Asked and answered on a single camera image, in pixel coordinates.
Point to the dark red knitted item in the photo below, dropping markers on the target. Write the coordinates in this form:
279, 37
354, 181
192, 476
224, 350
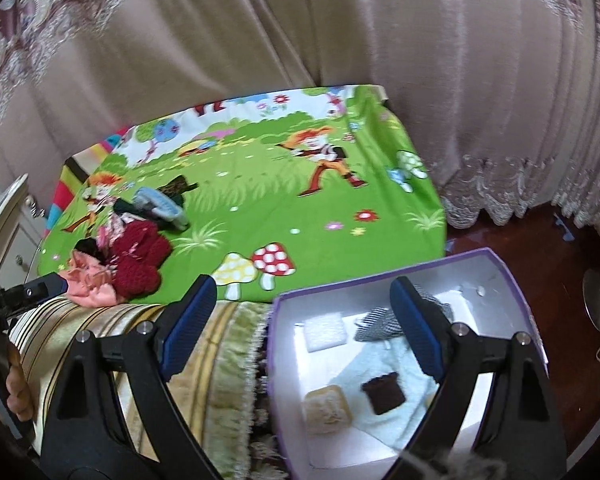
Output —
136, 256

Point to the white patterned cloth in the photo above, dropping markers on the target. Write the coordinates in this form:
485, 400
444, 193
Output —
113, 228

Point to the white cabinet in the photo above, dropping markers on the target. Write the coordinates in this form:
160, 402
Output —
22, 227

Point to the black white checkered cloth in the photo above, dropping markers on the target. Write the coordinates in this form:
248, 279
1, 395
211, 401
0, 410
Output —
381, 324

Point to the leopard print cloth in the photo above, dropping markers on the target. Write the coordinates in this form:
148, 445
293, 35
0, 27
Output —
177, 188

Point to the pink cloth item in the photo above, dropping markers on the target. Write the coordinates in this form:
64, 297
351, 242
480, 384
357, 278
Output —
89, 283

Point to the light blue knitted sock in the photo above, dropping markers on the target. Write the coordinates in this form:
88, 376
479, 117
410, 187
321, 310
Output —
160, 206

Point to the striped gold sofa cushion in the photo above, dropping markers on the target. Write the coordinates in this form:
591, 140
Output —
216, 392

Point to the person's left hand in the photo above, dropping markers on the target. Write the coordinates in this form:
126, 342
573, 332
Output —
19, 399

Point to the black knitted sock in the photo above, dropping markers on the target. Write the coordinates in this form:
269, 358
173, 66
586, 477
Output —
88, 246

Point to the dark green knitted item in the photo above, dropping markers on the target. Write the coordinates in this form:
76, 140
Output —
121, 207

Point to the metal fan base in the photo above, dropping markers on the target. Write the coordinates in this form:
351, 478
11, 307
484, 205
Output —
591, 296

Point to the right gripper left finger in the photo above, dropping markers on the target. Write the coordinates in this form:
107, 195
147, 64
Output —
86, 436

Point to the beige plush square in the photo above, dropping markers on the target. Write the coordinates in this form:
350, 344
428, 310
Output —
326, 410

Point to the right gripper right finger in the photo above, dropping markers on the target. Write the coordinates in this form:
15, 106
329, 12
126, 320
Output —
520, 431

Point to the dark brown plush square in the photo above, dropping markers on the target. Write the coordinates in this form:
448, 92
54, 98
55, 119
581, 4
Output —
384, 393

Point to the purple white storage box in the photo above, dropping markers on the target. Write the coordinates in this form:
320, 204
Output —
482, 294

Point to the beige curtain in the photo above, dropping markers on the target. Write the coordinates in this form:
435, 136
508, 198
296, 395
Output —
501, 97

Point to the white square sponge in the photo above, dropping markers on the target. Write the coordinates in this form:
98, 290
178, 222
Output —
324, 332

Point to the green cartoon play mat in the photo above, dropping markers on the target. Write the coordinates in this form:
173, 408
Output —
296, 188

